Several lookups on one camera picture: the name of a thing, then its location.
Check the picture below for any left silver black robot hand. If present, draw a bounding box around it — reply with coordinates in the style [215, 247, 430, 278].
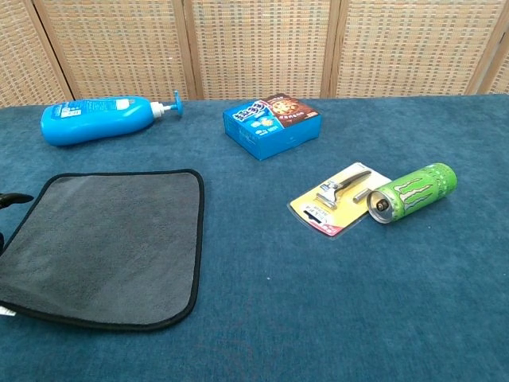
[0, 193, 35, 255]

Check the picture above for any grey and green cloth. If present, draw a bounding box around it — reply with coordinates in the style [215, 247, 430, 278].
[0, 169, 205, 332]

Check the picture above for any blue pump soap bottle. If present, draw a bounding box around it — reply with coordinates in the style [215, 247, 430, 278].
[40, 90, 185, 147]

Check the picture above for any blue cookie box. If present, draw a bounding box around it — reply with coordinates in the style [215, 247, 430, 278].
[222, 94, 322, 162]

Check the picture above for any woven bamboo folding screen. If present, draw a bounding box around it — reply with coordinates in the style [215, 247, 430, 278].
[0, 0, 509, 108]

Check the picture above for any razor blister pack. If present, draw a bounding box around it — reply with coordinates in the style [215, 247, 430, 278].
[286, 161, 393, 239]

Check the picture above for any blue carpet table cover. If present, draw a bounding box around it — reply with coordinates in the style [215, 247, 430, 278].
[0, 93, 509, 382]

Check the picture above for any green energy drink can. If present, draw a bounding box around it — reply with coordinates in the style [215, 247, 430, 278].
[366, 162, 458, 224]

